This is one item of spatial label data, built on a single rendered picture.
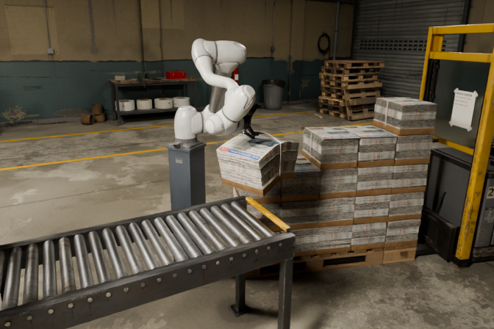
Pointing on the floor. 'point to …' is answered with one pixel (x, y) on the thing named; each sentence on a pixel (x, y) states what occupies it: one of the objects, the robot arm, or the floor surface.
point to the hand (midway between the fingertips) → (262, 119)
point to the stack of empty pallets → (340, 70)
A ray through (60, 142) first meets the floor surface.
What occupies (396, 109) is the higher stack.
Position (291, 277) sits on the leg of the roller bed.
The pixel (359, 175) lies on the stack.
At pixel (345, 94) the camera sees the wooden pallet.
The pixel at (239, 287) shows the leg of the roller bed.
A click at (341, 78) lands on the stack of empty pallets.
